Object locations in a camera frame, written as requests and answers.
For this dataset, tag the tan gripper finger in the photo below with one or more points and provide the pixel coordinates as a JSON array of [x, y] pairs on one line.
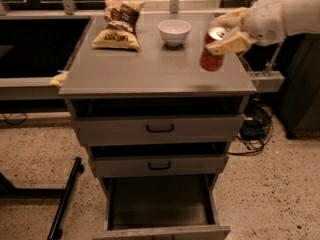
[[235, 42], [231, 19]]

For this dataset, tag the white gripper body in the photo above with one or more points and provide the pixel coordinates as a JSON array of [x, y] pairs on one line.
[[265, 21]]

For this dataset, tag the red coke can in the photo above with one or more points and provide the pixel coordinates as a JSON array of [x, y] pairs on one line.
[[208, 61]]

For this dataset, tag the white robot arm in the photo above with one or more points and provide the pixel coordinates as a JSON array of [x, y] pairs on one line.
[[300, 16]]

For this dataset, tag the grey drawer cabinet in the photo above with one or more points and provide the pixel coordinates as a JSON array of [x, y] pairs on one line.
[[156, 81]]

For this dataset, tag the grey top drawer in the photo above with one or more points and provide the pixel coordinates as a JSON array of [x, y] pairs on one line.
[[157, 130]]

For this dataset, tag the grey drawer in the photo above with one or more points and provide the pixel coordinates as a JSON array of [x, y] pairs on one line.
[[161, 208], [138, 166], [157, 130]]

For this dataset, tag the grey middle drawer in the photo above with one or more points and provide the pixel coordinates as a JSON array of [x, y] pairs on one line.
[[138, 166]]

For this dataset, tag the grey bottom drawer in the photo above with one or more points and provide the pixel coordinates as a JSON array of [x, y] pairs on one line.
[[161, 208]]

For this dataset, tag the white ceramic bowl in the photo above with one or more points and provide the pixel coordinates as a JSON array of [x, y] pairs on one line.
[[174, 32]]

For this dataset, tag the dark grey side cabinet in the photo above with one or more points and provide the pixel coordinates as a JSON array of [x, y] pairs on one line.
[[297, 104]]

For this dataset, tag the yellow brown chip bag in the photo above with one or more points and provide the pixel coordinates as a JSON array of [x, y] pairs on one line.
[[121, 17]]

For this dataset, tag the black metal stand leg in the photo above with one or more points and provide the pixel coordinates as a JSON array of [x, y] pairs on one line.
[[55, 232]]

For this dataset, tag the yellow sponge on rail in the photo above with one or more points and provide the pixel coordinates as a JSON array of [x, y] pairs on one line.
[[59, 79]]

